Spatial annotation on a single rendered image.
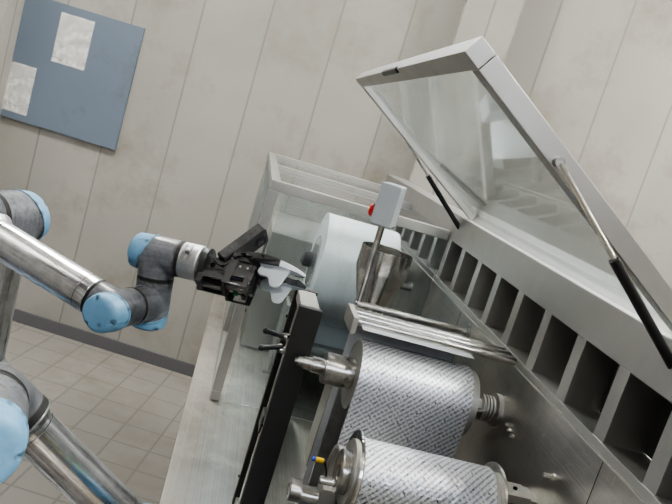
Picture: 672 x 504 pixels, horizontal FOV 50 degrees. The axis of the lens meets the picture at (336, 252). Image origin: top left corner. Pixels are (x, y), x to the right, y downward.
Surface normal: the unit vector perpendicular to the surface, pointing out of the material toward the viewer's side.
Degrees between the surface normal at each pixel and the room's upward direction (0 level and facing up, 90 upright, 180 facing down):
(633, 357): 90
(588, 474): 90
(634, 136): 90
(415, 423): 92
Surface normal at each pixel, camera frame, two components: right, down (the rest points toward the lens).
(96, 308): -0.30, 0.08
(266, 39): -0.07, 0.15
